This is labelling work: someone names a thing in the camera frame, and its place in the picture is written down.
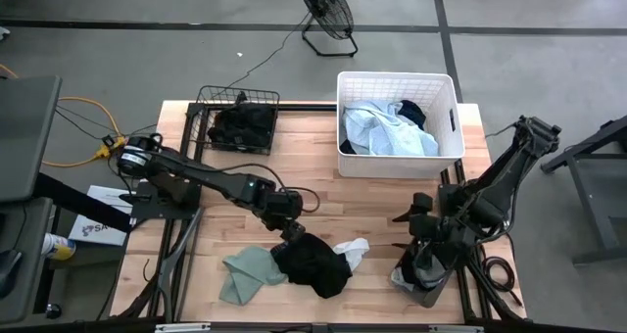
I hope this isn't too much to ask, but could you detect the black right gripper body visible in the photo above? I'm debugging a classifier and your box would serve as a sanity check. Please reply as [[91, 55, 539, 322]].
[[408, 213, 471, 259]]

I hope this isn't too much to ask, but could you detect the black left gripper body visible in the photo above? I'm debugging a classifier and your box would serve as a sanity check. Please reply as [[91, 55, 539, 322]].
[[257, 188, 306, 232]]

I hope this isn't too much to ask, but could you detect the black shorts grey waistband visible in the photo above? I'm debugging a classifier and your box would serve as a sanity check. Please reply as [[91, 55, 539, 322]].
[[269, 232, 355, 300]]

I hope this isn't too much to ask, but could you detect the mint green cloth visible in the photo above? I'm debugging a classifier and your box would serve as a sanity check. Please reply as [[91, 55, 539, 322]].
[[218, 244, 289, 307]]

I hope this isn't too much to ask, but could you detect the small white cloth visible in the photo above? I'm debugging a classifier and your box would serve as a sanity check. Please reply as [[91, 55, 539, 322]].
[[331, 237, 371, 274]]

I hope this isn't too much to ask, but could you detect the light blue patterned shirt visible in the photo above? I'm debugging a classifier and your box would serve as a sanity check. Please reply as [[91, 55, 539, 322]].
[[341, 99, 440, 158]]

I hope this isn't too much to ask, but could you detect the small black cloth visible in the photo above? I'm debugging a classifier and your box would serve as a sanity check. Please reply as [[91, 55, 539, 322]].
[[396, 99, 428, 132]]

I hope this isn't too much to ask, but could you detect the black shorts white lettering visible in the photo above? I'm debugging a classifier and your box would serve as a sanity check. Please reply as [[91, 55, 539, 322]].
[[206, 102, 276, 152]]

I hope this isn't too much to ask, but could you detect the white plastic laundry basket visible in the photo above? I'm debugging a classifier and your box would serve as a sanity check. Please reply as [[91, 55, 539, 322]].
[[335, 71, 466, 180]]

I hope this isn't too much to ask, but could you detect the dark grey bin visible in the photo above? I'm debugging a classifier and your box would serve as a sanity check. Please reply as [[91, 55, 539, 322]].
[[390, 244, 456, 309]]

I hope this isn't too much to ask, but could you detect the black diagonal bar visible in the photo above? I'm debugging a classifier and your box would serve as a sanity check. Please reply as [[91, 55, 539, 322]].
[[31, 172, 136, 235]]

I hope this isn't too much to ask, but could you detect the black floor fan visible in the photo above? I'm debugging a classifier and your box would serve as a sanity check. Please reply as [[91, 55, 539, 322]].
[[294, 0, 360, 59]]

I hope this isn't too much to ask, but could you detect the white paper with blue logo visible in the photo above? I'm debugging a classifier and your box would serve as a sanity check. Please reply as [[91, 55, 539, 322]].
[[67, 184, 134, 248]]

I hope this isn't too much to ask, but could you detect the yellow and white can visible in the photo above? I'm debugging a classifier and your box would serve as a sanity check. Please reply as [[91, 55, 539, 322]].
[[40, 232, 78, 262]]

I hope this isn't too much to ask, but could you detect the grey side desk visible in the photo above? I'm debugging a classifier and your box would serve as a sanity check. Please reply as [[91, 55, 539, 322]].
[[0, 195, 55, 324]]

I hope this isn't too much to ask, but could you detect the black computer mouse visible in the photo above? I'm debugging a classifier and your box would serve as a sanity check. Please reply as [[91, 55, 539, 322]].
[[0, 248, 24, 300]]

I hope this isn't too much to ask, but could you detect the black coiled cable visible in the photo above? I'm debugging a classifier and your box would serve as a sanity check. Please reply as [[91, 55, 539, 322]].
[[479, 254, 524, 309]]

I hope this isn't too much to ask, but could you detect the silver metal bracket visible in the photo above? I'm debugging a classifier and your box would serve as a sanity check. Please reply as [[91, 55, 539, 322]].
[[155, 322, 212, 333], [428, 324, 485, 333]]

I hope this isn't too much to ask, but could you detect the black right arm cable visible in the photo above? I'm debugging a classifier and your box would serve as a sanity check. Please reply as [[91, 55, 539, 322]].
[[484, 120, 521, 139]]

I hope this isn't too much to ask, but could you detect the black wire basket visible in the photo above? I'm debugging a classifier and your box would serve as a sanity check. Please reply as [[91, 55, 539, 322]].
[[188, 85, 281, 157]]

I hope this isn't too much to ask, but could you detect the black fan power cable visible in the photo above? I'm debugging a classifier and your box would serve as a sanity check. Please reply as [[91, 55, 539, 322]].
[[222, 12, 313, 90]]

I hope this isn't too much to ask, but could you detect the black metal desk frame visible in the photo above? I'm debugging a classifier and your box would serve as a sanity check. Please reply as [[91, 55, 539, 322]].
[[540, 113, 627, 268]]

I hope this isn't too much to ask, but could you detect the yellow cable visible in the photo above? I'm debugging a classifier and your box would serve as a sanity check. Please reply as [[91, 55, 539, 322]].
[[0, 63, 127, 169]]

